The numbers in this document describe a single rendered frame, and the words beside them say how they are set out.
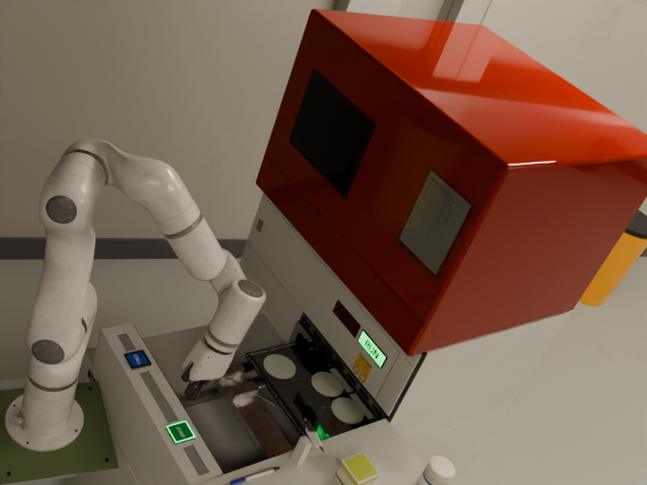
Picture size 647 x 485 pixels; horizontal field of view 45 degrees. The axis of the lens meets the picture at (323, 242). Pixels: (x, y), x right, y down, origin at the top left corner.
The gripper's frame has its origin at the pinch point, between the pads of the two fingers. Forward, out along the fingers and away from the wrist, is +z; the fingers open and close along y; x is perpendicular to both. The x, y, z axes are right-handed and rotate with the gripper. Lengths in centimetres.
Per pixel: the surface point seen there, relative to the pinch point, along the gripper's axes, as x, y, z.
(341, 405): 3, -57, 10
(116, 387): -25.2, -0.6, 23.9
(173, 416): -5.7, -4.7, 15.3
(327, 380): -7, -59, 10
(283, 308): -38, -61, 8
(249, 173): -166, -141, 29
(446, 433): 16, -100, 15
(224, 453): 0.9, -22.5, 25.4
